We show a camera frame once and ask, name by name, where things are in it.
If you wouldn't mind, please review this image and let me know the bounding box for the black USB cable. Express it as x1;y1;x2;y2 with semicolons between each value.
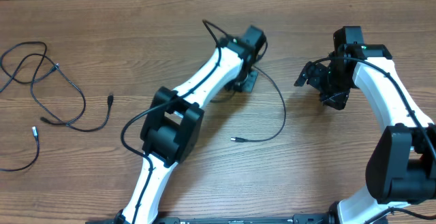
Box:
209;65;287;144

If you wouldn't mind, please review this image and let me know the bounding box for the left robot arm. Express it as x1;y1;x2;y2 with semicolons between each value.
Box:
114;25;266;223

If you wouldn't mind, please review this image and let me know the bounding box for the black multi-head charging cable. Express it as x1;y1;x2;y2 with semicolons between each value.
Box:
0;41;114;173

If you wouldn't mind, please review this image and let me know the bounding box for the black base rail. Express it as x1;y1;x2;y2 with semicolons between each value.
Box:
84;212;341;224

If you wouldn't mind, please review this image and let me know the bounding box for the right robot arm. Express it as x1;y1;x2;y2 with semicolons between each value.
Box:
293;26;435;223

